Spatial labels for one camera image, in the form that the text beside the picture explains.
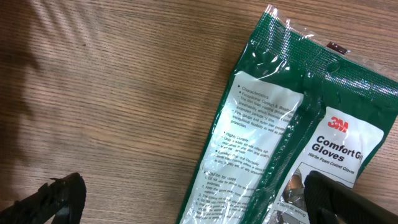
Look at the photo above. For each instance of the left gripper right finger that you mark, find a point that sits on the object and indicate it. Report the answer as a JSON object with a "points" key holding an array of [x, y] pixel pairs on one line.
{"points": [[342, 202]]}

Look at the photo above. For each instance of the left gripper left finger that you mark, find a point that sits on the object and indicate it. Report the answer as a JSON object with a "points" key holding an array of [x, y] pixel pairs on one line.
{"points": [[63, 201]]}

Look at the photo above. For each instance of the green 3M gloves package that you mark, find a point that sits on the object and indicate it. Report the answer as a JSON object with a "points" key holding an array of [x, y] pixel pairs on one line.
{"points": [[293, 105]]}

